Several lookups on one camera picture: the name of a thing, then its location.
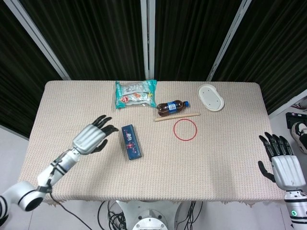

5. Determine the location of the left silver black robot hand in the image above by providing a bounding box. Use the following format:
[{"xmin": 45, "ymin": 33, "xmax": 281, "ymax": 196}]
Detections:
[{"xmin": 71, "ymin": 115, "xmax": 120, "ymax": 155}]

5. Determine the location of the white red sneaker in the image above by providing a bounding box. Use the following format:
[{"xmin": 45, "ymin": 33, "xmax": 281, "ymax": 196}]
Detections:
[{"xmin": 291, "ymin": 95, "xmax": 307, "ymax": 110}]

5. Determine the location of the wooden stick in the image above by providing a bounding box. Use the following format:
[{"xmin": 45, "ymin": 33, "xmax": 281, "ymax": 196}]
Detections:
[{"xmin": 154, "ymin": 112, "xmax": 201, "ymax": 122}]

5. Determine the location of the blue glasses case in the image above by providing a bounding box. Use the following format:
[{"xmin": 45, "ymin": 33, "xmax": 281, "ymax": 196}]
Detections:
[{"xmin": 121, "ymin": 124, "xmax": 142, "ymax": 161}]

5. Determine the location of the teal snack bag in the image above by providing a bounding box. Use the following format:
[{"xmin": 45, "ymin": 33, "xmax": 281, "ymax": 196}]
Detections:
[{"xmin": 114, "ymin": 80, "xmax": 158, "ymax": 110}]

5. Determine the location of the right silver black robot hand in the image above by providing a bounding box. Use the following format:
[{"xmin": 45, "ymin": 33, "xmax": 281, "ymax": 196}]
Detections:
[{"xmin": 258, "ymin": 132, "xmax": 307, "ymax": 191}]

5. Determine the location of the white black sneaker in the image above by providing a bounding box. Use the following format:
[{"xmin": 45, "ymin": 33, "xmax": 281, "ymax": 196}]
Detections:
[{"xmin": 291, "ymin": 121, "xmax": 307, "ymax": 154}]

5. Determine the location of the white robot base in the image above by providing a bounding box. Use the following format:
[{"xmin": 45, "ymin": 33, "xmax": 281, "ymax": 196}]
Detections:
[{"xmin": 115, "ymin": 200, "xmax": 185, "ymax": 230}]

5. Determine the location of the red ring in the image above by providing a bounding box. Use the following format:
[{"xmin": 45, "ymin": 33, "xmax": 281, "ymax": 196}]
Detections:
[{"xmin": 173, "ymin": 119, "xmax": 198, "ymax": 141}]

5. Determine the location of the beige woven tablecloth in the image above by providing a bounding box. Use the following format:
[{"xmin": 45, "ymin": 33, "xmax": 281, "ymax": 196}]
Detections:
[{"xmin": 16, "ymin": 80, "xmax": 288, "ymax": 208}]

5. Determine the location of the grey metal partition post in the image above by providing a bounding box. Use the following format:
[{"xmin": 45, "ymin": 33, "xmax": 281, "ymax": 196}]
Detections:
[
  {"xmin": 4, "ymin": 0, "xmax": 71, "ymax": 81},
  {"xmin": 140, "ymin": 0, "xmax": 156, "ymax": 81},
  {"xmin": 206, "ymin": 0, "xmax": 251, "ymax": 81},
  {"xmin": 267, "ymin": 88, "xmax": 307, "ymax": 117}
]

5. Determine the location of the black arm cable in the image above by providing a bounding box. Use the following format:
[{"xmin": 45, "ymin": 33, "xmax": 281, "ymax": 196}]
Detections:
[{"xmin": 47, "ymin": 153, "xmax": 89, "ymax": 230}]

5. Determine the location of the cola bottle blue cap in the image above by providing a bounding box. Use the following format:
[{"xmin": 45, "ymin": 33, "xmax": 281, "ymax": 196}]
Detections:
[{"xmin": 156, "ymin": 100, "xmax": 191, "ymax": 117}]

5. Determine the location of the black cable bundle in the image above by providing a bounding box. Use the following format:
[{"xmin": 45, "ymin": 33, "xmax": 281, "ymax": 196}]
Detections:
[
  {"xmin": 98, "ymin": 200, "xmax": 128, "ymax": 230},
  {"xmin": 175, "ymin": 201, "xmax": 204, "ymax": 230}
]

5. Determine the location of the black pleated curtain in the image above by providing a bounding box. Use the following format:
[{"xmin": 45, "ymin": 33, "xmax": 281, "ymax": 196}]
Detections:
[
  {"xmin": 154, "ymin": 0, "xmax": 240, "ymax": 81},
  {"xmin": 212, "ymin": 0, "xmax": 307, "ymax": 115},
  {"xmin": 0, "ymin": 0, "xmax": 64, "ymax": 139},
  {"xmin": 19, "ymin": 0, "xmax": 147, "ymax": 81}
]

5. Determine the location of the black case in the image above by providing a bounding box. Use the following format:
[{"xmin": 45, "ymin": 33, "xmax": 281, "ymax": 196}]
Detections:
[{"xmin": 285, "ymin": 111, "xmax": 307, "ymax": 131}]

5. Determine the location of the white oval tray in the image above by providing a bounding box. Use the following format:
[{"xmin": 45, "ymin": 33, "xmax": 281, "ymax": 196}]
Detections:
[{"xmin": 197, "ymin": 83, "xmax": 225, "ymax": 112}]

